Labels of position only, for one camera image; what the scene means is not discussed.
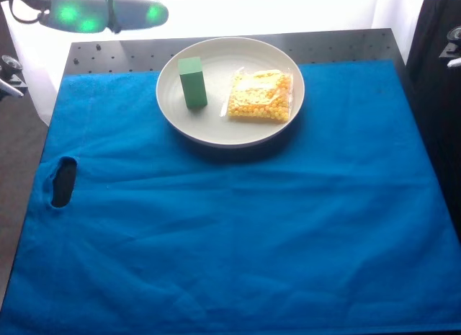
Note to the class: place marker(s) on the white round plate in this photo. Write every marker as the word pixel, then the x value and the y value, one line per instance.
pixel 216 128

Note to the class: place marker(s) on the green rectangular block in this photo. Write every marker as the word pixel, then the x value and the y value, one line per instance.
pixel 192 86

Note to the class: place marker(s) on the blue cloth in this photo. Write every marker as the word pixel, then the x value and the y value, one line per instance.
pixel 230 223

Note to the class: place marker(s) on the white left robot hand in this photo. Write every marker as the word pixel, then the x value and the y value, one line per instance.
pixel 108 14

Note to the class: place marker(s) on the bag of yellow corn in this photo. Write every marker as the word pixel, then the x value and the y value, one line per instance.
pixel 259 101

